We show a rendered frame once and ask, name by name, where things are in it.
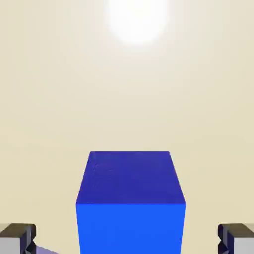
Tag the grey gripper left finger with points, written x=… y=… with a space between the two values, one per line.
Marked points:
x=15 y=236

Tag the small blue cube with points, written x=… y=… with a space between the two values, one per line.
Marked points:
x=130 y=218

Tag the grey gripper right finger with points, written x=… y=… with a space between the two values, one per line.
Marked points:
x=238 y=236

